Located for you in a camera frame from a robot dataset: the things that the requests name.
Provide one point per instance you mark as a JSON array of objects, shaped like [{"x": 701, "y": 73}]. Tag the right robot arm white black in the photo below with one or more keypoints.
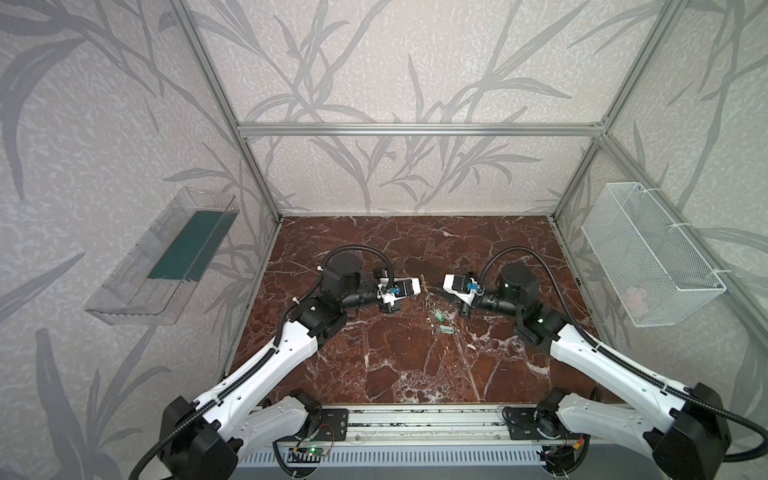
[{"x": 693, "y": 448}]

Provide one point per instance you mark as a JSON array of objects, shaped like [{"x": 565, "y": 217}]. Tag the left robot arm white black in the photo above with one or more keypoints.
[{"x": 306, "y": 325}]

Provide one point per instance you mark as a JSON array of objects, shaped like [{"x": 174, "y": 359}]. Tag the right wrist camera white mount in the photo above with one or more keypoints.
[{"x": 461, "y": 283}]

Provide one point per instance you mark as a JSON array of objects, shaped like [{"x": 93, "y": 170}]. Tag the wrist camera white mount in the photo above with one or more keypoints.
[
  {"x": 410, "y": 286},
  {"x": 461, "y": 283}
]

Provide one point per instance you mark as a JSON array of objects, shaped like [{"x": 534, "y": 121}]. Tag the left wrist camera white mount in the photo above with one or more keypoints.
[{"x": 410, "y": 286}]

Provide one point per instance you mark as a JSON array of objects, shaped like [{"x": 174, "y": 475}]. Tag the aluminium front rail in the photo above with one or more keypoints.
[{"x": 420, "y": 426}]

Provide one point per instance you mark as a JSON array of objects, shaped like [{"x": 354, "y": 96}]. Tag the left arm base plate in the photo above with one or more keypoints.
[{"x": 325, "y": 425}]

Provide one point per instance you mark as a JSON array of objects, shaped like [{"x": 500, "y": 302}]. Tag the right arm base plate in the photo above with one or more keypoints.
[{"x": 531, "y": 423}]

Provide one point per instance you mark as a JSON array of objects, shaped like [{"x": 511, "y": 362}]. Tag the white wire mesh basket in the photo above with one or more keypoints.
[{"x": 659, "y": 276}]

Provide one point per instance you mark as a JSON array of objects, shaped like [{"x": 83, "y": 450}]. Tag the aluminium frame crossbar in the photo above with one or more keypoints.
[{"x": 252, "y": 130}]

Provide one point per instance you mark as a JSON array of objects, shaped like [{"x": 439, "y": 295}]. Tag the clear plastic wall bin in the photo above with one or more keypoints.
[{"x": 153, "y": 284}]

